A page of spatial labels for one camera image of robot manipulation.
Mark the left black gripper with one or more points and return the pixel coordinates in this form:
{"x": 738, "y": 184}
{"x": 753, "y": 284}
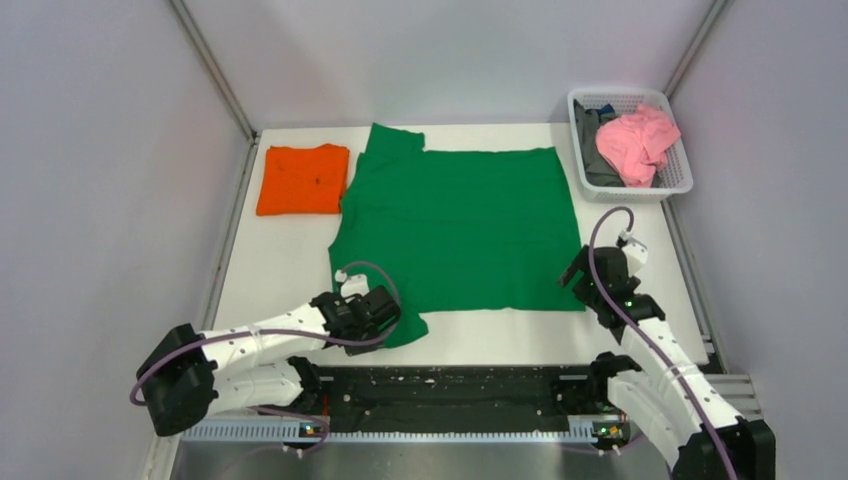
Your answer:
{"x": 352, "y": 350}

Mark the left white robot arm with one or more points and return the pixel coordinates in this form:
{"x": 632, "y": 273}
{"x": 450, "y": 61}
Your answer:
{"x": 192, "y": 375}

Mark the grey t shirt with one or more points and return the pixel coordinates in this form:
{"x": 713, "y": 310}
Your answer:
{"x": 597, "y": 170}

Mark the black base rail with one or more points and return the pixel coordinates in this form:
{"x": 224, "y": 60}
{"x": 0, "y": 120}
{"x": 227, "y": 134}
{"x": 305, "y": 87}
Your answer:
{"x": 461, "y": 399}

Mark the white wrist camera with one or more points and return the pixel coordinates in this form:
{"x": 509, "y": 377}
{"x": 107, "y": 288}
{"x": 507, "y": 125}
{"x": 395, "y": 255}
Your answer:
{"x": 635, "y": 252}
{"x": 351, "y": 284}

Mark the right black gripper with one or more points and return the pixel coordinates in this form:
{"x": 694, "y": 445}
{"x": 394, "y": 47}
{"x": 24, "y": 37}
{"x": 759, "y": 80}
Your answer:
{"x": 581, "y": 263}

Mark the green t shirt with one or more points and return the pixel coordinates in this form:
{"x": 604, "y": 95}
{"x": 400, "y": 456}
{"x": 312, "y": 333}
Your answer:
{"x": 457, "y": 230}

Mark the folded orange t shirt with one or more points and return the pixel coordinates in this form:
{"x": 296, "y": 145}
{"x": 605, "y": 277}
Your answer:
{"x": 303, "y": 180}

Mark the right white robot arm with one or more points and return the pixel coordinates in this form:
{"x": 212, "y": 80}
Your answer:
{"x": 654, "y": 383}

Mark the white plastic basket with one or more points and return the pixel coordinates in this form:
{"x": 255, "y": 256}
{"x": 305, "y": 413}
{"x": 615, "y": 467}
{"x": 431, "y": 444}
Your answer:
{"x": 675, "y": 179}

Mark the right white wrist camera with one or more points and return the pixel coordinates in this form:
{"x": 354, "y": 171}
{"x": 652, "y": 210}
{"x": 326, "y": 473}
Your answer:
{"x": 635, "y": 252}

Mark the pink t shirt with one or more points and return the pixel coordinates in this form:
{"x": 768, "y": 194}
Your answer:
{"x": 635, "y": 144}

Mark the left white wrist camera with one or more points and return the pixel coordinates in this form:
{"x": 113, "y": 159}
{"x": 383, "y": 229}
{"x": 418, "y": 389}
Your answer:
{"x": 351, "y": 284}

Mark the blue t shirt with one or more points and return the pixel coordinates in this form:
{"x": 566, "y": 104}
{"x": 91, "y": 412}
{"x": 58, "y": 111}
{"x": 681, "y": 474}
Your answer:
{"x": 606, "y": 114}

